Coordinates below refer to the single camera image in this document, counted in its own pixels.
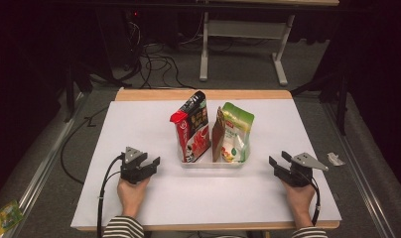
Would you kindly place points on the dark computer case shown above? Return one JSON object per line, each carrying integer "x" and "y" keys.
{"x": 122, "y": 36}

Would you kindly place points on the red and black seasoning packet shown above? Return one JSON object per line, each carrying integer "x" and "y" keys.
{"x": 193, "y": 129}

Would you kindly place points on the black metal stand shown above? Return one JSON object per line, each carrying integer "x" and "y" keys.
{"x": 340, "y": 99}
{"x": 70, "y": 95}

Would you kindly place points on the metal floor rail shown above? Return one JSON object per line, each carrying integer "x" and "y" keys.
{"x": 360, "y": 178}
{"x": 43, "y": 165}

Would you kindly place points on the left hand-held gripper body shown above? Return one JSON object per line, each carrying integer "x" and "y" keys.
{"x": 132, "y": 172}

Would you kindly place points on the gold brown packet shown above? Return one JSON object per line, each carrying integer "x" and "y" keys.
{"x": 218, "y": 139}

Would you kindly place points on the white table sheet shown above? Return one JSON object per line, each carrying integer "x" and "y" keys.
{"x": 139, "y": 122}

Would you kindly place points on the person's right hand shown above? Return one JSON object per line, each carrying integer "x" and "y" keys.
{"x": 299, "y": 203}

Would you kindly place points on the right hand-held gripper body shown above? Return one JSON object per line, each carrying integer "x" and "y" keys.
{"x": 299, "y": 175}

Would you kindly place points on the wooden table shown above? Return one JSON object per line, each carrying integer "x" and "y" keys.
{"x": 149, "y": 94}

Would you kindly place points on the clear plastic container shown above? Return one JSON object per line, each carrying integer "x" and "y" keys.
{"x": 211, "y": 164}

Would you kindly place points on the white metal desk frame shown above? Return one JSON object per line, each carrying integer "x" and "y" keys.
{"x": 244, "y": 29}

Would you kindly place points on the green yellow packet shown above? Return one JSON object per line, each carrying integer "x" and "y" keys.
{"x": 5, "y": 218}

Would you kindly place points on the person's left hand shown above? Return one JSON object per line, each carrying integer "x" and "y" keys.
{"x": 132, "y": 198}

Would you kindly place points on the green and white packet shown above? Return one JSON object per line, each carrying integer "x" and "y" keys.
{"x": 236, "y": 139}

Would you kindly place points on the crumpled white paper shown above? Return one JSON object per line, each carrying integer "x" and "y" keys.
{"x": 335, "y": 159}

